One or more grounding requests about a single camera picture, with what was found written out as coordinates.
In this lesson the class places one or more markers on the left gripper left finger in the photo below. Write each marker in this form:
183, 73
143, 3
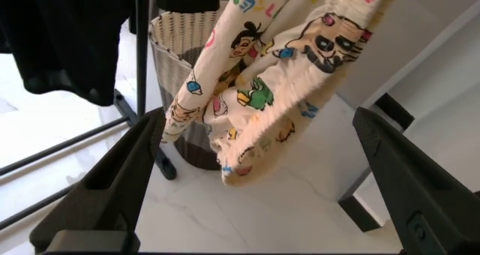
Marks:
108, 202

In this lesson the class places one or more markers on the black clothes rack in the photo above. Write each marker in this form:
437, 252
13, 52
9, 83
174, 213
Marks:
142, 60

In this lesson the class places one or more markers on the black garment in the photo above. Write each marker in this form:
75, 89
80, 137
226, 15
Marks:
67, 41

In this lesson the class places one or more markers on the white laundry basket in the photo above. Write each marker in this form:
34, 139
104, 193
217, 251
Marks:
172, 60

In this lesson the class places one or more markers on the cream printed garment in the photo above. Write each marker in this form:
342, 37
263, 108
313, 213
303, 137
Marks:
262, 97

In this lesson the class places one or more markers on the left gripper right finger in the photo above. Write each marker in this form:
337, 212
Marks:
423, 210

